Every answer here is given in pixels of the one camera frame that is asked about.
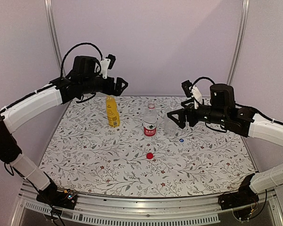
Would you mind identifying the floral table mat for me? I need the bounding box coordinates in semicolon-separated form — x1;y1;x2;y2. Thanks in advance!
40;97;256;198

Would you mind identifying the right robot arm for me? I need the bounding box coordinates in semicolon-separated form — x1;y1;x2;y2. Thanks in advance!
167;81;283;205

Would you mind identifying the yellow juice bottle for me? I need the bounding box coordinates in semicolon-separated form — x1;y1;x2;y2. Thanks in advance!
106;96;120;128

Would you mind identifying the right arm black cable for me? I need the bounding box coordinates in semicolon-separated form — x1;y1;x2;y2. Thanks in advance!
259;188;269;212

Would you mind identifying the right metal frame post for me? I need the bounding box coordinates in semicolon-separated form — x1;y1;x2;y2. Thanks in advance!
226;0;250;85

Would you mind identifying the left metal frame post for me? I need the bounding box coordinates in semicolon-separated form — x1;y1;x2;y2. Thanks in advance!
44;0;62;69

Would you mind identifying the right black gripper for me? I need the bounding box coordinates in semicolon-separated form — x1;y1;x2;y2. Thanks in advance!
167;97;227;128

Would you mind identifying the metal frame post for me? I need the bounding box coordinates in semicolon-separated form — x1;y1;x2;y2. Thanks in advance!
44;0;62;69
226;0;250;85

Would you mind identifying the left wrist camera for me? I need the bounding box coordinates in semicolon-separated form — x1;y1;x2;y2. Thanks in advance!
100;54;116;79

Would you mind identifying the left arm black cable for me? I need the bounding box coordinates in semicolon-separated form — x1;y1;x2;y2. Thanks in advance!
59;42;103;78

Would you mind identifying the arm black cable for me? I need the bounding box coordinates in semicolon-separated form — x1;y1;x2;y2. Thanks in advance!
59;42;103;78
259;188;269;212

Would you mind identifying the clear plastic bottle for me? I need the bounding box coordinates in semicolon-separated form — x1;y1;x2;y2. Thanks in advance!
163;101;177;137

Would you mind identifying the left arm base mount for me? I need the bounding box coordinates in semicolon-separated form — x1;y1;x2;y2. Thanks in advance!
36;183;77;210

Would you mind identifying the red bottle cap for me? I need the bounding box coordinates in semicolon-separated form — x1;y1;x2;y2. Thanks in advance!
146;153;154;159

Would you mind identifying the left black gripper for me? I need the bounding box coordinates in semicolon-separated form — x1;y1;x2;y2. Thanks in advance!
81;74;128;96

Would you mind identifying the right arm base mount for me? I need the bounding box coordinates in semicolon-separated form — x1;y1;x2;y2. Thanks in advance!
218;173;259;221

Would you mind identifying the aluminium front rail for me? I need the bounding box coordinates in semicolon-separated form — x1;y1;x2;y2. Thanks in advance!
10;182;283;226

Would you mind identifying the red cap water bottle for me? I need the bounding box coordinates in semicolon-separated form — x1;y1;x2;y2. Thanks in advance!
142;102;158;140

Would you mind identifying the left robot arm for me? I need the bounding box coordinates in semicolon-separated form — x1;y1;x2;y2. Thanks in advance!
0;55;128;204

